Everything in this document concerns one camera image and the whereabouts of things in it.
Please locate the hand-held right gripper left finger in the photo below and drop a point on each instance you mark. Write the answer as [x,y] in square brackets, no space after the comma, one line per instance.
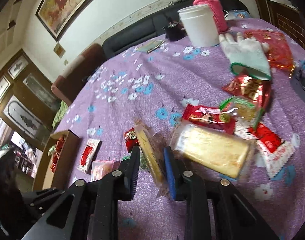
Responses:
[133,172]

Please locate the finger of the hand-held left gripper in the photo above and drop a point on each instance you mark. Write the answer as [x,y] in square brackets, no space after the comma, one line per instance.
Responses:
[45,200]

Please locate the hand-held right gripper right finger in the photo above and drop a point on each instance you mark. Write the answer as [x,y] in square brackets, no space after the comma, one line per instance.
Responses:
[169,175]

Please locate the small green candy packet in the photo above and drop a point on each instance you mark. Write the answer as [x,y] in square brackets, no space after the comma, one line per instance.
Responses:
[143,163]

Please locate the thin yellow cake packet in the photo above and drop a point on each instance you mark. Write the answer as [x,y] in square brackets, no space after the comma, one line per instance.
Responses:
[150,155]

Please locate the pink snack packet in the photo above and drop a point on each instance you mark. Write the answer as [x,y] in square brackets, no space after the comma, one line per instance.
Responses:
[102,168]

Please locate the small red candy packet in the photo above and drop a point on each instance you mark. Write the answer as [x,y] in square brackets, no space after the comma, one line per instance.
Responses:
[131,138]

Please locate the small red white snack packet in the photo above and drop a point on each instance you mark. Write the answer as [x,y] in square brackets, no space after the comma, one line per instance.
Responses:
[88,155]

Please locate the large yellow cake packet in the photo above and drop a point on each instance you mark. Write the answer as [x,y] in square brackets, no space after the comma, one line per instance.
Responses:
[212,150]

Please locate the cardboard box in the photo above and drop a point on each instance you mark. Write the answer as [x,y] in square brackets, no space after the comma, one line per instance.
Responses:
[72,142]

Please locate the red snack bar packet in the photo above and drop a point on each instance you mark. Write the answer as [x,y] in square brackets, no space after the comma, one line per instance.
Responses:
[207,117]

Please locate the green clear snack packet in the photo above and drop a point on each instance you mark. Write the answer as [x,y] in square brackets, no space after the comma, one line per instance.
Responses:
[242,107]

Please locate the large red white snack packet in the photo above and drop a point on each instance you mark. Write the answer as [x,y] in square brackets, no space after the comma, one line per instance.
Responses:
[270,142]

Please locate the red gold foil snack packet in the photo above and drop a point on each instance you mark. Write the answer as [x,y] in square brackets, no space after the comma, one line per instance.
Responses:
[250,86]

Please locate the person's dark clothing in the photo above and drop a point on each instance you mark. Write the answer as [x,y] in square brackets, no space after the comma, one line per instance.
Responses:
[3,192]

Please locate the green blanket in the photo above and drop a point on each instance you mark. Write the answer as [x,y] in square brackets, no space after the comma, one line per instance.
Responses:
[60,112]

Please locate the brown armchair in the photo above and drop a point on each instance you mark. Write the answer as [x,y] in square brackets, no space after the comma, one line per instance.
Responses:
[77,72]

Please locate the wooden glass panel door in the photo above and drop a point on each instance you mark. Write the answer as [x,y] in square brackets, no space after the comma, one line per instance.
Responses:
[15,86]

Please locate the black sofa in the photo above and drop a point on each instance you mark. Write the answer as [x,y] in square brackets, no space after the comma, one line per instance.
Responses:
[132,32]

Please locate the black pouch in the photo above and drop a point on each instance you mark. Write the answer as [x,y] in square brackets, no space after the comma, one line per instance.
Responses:
[174,31]

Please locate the white glove green cuff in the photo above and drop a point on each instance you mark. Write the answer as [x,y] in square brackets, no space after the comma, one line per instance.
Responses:
[247,52]

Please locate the white plastic jar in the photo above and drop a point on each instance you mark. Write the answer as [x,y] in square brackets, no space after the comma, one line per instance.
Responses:
[198,25]

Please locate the red plastic bag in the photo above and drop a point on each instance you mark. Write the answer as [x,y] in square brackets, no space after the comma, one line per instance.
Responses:
[277,47]

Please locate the pink sleeved bottle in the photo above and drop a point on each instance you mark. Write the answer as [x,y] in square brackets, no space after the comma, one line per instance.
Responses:
[216,7]

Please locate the clear blue printed bag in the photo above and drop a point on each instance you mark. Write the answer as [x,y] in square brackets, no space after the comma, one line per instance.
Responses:
[238,14]

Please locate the wooden cabinet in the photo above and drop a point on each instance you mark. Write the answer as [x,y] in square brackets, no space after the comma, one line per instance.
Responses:
[282,20]

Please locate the small gold wall plaque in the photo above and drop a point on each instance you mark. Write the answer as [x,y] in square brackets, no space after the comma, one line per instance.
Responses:
[59,50]

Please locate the framed wall painting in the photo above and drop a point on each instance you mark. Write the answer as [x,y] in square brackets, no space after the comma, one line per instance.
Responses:
[67,7]

